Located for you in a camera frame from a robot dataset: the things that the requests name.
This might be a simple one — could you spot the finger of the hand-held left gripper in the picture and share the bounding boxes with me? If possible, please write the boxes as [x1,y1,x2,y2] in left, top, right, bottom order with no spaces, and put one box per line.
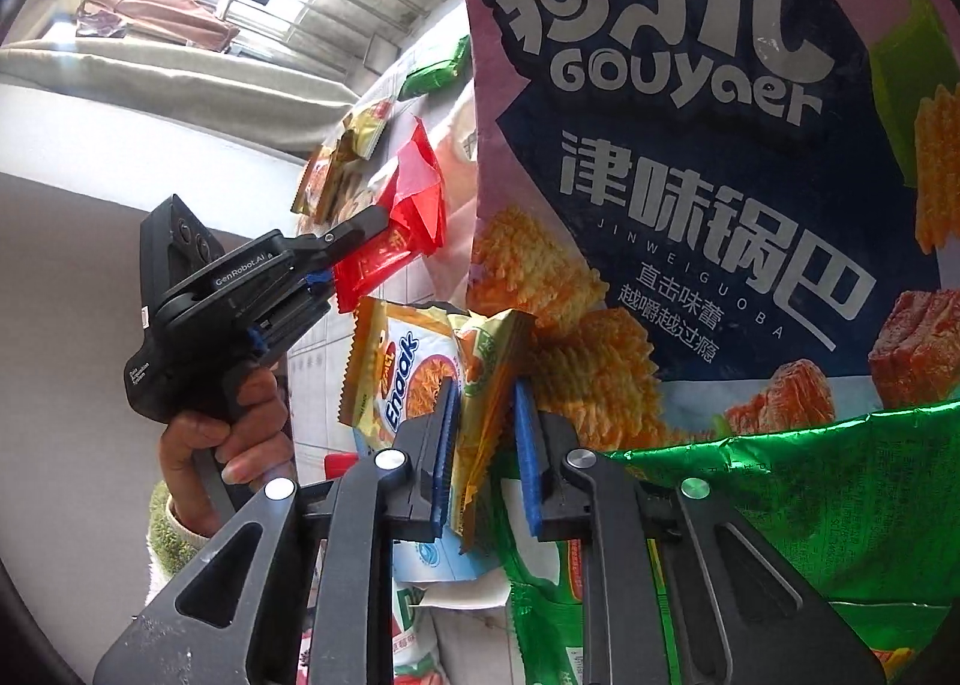
[296,207,392,273]
[246,270,335,360]

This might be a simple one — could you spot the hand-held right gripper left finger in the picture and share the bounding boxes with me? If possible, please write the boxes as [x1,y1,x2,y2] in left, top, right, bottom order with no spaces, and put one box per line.
[94,377,460,685]

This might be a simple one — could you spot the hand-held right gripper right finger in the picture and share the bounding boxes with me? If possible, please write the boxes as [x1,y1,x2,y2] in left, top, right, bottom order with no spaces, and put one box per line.
[514,381,890,685]

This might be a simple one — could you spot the red foil wrapper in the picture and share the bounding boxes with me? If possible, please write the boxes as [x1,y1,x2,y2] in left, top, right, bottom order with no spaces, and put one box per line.
[332,116,449,315]

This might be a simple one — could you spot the yellow green snack packet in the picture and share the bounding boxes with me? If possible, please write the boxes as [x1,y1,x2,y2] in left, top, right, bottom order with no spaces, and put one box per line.
[448,310,535,555]

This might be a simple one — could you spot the orange noodle snack packet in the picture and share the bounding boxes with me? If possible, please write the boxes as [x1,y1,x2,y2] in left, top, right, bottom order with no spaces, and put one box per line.
[336,296,470,450]

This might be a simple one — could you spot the large pink snack bag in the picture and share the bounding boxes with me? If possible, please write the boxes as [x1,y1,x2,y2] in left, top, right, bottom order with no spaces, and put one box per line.
[448,0,960,465]

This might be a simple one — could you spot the large green snack bag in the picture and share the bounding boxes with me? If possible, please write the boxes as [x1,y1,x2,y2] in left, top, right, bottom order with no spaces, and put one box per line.
[495,400,960,685]

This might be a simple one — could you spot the person's left forearm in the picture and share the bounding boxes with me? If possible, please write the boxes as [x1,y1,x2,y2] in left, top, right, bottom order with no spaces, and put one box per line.
[145,478,215,607]

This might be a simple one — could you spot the person's left hand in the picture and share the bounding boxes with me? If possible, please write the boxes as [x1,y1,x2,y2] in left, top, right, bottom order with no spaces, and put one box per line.
[160,368,299,540]

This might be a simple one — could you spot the brown yellow snack packet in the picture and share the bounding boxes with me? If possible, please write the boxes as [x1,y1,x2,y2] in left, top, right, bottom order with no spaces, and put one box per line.
[291,143,353,225]

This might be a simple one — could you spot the blue white packet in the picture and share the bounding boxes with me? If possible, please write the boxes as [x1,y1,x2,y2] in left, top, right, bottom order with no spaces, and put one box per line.
[390,531,502,585]

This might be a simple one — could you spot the white printed packet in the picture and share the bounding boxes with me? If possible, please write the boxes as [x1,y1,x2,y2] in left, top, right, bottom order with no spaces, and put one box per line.
[296,580,443,685]

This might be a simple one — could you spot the small green packet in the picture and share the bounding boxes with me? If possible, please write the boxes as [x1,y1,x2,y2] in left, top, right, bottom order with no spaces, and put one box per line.
[397,34,472,102]

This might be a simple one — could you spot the beige curtain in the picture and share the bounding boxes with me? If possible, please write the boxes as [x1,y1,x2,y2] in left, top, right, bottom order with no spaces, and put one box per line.
[0,35,361,153]

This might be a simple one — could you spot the hanging brown clothes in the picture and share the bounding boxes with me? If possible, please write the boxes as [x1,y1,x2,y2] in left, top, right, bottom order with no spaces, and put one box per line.
[79,0,282,52]

